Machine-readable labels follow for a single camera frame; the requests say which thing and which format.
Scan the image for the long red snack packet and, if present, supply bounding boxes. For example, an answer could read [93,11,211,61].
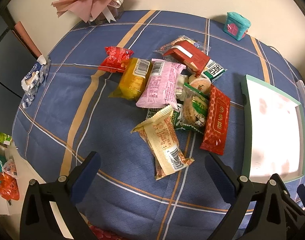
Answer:
[200,85,230,155]

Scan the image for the green rice cracker packet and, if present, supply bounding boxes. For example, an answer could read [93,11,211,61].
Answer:
[180,83,209,134]

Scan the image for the beige bread packet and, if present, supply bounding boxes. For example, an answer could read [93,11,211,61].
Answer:
[132,105,194,180]

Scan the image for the round pastry packet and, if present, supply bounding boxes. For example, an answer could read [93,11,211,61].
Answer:
[188,75,212,95]

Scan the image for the green white corn packet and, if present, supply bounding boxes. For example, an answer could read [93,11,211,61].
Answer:
[200,59,227,82]

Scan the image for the pink snack packet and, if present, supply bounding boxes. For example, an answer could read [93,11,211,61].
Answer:
[136,59,186,111]

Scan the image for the dark red packet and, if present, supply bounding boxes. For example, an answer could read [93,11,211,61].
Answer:
[163,40,210,76]

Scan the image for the yellow cake packet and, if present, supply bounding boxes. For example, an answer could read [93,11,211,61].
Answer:
[108,58,151,101]

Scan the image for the small red snack packet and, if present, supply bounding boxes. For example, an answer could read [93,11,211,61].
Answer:
[98,46,134,73]

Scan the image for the cream white snack packet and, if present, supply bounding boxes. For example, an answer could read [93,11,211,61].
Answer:
[175,74,188,101]

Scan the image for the green white biscuit packet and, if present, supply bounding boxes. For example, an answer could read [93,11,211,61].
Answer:
[145,103,193,130]

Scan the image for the orange plastic bag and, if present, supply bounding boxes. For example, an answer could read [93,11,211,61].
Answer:
[0,172,20,200]

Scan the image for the white tray with green rim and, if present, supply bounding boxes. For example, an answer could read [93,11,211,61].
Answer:
[241,75,305,183]

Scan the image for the white power strip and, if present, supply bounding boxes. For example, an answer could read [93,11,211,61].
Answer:
[296,80,305,107]

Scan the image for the blue plaid tablecloth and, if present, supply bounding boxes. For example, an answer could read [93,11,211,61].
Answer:
[12,10,302,239]

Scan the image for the teal house toy box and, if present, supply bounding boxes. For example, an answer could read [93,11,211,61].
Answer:
[223,12,251,41]

